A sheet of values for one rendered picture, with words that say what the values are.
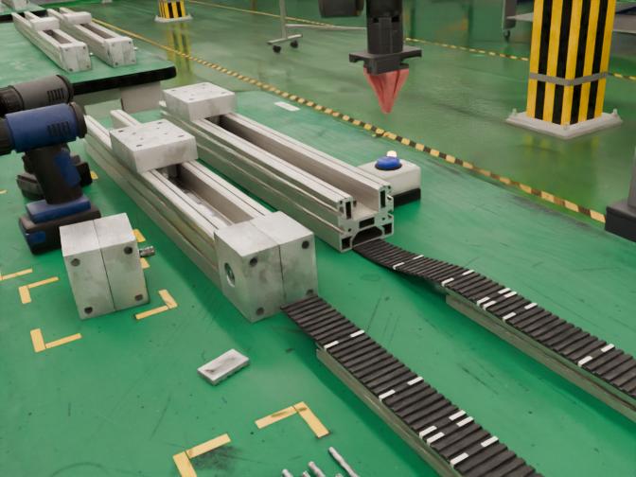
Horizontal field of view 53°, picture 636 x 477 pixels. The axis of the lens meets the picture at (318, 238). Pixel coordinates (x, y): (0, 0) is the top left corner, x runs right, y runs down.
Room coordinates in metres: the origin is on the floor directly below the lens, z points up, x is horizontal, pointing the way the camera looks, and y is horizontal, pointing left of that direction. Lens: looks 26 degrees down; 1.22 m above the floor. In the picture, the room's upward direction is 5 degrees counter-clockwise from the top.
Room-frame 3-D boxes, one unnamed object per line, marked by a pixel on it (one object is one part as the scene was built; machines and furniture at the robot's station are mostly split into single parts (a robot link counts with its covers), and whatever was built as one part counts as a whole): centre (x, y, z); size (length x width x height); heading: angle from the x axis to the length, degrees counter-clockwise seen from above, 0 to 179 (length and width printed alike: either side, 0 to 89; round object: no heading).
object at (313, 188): (1.22, 0.12, 0.82); 0.80 x 0.10 x 0.09; 29
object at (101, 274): (0.78, 0.28, 0.83); 0.11 x 0.10 x 0.10; 111
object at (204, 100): (1.44, 0.24, 0.87); 0.16 x 0.11 x 0.07; 29
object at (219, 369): (0.59, 0.12, 0.78); 0.05 x 0.03 x 0.01; 133
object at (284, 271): (0.75, 0.06, 0.83); 0.12 x 0.09 x 0.10; 119
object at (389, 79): (1.05, -0.14, 0.98); 0.07 x 0.07 x 0.09; 29
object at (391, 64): (1.03, -0.12, 0.98); 0.07 x 0.07 x 0.09; 29
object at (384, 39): (1.04, -0.13, 1.05); 0.10 x 0.07 x 0.07; 119
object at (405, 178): (1.04, -0.12, 0.81); 0.10 x 0.08 x 0.06; 119
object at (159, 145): (1.13, 0.29, 0.87); 0.16 x 0.11 x 0.07; 29
